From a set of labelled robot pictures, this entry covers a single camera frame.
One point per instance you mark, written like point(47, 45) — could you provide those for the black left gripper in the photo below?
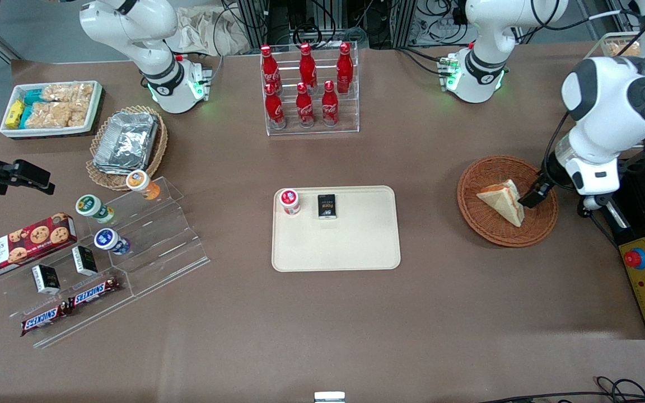
point(553, 168)

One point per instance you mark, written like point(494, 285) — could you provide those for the triangular white bread sandwich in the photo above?
point(501, 201)

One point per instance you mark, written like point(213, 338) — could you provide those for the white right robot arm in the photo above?
point(154, 56)

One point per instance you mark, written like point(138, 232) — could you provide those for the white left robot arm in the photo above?
point(608, 95)

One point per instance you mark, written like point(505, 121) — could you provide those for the brown round wicker basket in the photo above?
point(501, 236)

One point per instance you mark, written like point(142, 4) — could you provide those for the light tan wicker basket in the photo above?
point(158, 146)

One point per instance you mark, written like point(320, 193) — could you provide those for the beige plastic serving tray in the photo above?
point(333, 246)

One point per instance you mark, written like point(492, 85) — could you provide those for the white rectangular snack bin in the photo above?
point(54, 132)

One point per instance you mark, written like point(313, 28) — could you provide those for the teal snack pack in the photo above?
point(35, 97)
point(26, 116)

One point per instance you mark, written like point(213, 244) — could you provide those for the yellow snack pack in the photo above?
point(14, 115)

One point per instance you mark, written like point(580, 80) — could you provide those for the green lid drink cup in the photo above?
point(90, 206)

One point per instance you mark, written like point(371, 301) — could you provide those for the clear bagged rice cracker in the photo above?
point(56, 115)
point(70, 92)

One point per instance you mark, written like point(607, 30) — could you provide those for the red Walkers cookie box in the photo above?
point(20, 246)

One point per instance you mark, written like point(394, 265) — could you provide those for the blue lid drink cup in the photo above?
point(107, 239)

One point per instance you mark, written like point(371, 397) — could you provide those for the small black snack box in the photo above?
point(84, 260)
point(327, 206)
point(46, 279)

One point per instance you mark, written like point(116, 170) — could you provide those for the stacked aluminium foil containers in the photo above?
point(126, 143)

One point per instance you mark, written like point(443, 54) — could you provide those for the black tabletop appliance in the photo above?
point(639, 193)

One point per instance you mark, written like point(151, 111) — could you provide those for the orange lid drink cup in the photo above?
point(139, 182)

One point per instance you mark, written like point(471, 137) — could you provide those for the Snickers chocolate bar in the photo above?
point(93, 293)
point(45, 319)

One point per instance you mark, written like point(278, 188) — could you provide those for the clear acrylic stepped display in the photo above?
point(171, 246)

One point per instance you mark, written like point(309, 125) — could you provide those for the bagged rice cracker pack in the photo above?
point(624, 49)

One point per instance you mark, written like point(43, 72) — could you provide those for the red cola bottle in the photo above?
point(274, 109)
point(304, 107)
point(330, 106)
point(307, 67)
point(270, 70)
point(345, 67)

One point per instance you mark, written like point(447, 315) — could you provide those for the crumpled beige paper bag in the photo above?
point(205, 31)

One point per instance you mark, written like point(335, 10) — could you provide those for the clear acrylic bottle rack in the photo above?
point(311, 132)

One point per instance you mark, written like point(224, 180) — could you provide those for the red lid yogurt cup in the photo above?
point(290, 201)

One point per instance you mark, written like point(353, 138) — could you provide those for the black equipment rack frame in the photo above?
point(322, 19)

